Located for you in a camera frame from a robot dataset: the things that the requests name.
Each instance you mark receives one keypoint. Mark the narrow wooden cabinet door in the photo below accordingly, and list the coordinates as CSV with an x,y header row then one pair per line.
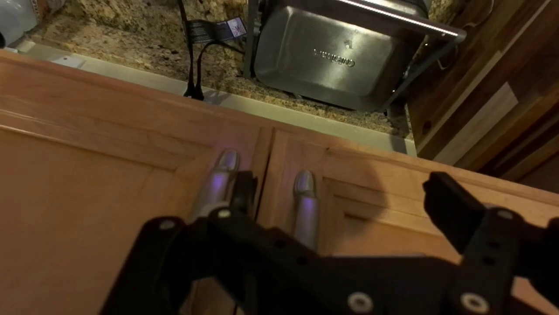
x,y
377,193

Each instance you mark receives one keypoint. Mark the wide wooden cabinet door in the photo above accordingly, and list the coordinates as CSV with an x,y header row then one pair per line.
x,y
87,204

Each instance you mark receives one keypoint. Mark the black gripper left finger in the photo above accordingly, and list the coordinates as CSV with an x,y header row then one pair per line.
x,y
174,263

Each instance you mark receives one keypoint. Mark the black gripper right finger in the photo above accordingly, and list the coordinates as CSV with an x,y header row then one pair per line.
x,y
494,263

